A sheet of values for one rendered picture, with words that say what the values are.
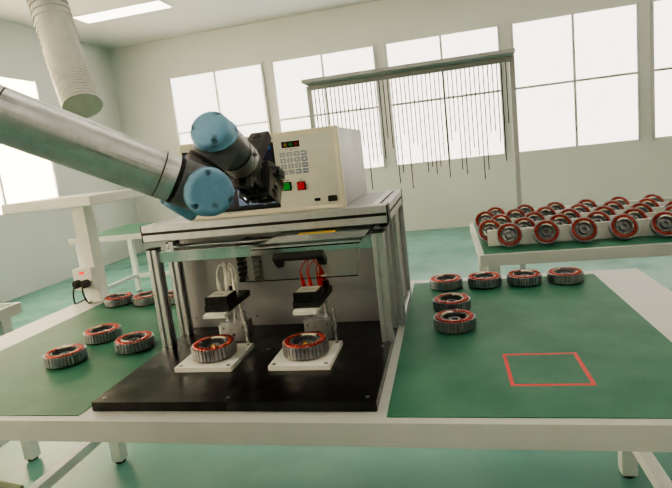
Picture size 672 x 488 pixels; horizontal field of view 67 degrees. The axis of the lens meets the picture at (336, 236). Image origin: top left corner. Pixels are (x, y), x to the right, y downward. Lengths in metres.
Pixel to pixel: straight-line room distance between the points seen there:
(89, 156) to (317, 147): 0.65
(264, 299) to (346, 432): 0.62
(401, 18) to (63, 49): 5.82
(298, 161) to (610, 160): 6.78
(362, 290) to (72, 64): 1.60
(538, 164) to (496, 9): 2.17
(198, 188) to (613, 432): 0.79
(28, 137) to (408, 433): 0.78
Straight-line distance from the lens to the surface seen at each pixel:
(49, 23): 2.59
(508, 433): 1.01
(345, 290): 1.46
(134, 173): 0.79
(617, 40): 7.93
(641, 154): 7.96
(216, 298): 1.35
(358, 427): 1.02
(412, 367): 1.21
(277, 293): 1.51
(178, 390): 1.23
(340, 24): 7.85
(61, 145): 0.79
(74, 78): 2.42
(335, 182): 1.28
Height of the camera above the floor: 1.25
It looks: 9 degrees down
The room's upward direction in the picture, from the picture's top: 6 degrees counter-clockwise
